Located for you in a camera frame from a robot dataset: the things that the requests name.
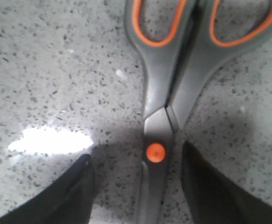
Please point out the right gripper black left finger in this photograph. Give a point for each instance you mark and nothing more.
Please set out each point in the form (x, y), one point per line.
(68, 200)

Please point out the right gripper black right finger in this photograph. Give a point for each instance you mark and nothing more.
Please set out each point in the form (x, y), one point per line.
(213, 198)

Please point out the grey and orange scissors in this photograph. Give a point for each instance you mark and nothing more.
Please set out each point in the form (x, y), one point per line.
(175, 71)

